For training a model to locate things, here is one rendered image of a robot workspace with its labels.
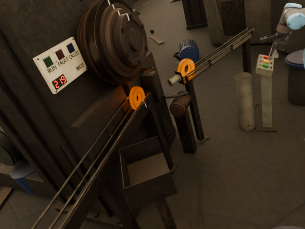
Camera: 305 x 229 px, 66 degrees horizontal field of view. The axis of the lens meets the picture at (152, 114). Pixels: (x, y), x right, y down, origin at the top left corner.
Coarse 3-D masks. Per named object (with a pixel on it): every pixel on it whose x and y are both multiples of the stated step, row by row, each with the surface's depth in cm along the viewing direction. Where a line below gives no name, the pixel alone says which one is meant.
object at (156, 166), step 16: (144, 144) 119; (128, 160) 122; (144, 160) 122; (160, 160) 119; (128, 176) 115; (144, 176) 114; (160, 176) 96; (128, 192) 97; (144, 192) 99; (160, 192) 100; (176, 192) 102; (160, 208) 124; (176, 224) 153
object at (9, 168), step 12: (0, 132) 196; (0, 144) 190; (12, 144) 195; (0, 156) 204; (12, 156) 197; (0, 168) 223; (12, 168) 217; (0, 180) 230; (12, 180) 216; (36, 180) 193; (36, 192) 209; (48, 192) 197
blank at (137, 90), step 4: (132, 88) 152; (136, 88) 151; (140, 88) 155; (132, 92) 149; (136, 92) 151; (140, 92) 155; (132, 96) 148; (136, 96) 151; (140, 96) 158; (144, 96) 160; (132, 100) 148; (136, 100) 151; (140, 100) 157; (144, 100) 160; (132, 104) 150; (136, 104) 151; (136, 108) 152
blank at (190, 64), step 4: (184, 60) 174; (188, 60) 176; (180, 64) 175; (184, 64) 175; (188, 64) 177; (192, 64) 180; (180, 68) 174; (184, 68) 176; (188, 68) 182; (192, 68) 181; (180, 72) 175; (184, 72) 177; (188, 72) 181; (192, 72) 182
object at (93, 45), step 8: (104, 0) 120; (112, 0) 125; (120, 0) 132; (96, 8) 118; (104, 8) 120; (128, 8) 139; (88, 16) 118; (96, 16) 114; (88, 24) 117; (96, 24) 114; (88, 32) 116; (96, 32) 114; (88, 40) 117; (96, 40) 114; (88, 48) 118; (96, 48) 115; (96, 56) 118; (96, 64) 122; (104, 64) 120; (104, 72) 125; (112, 72) 125; (112, 80) 133; (120, 80) 132; (128, 80) 139
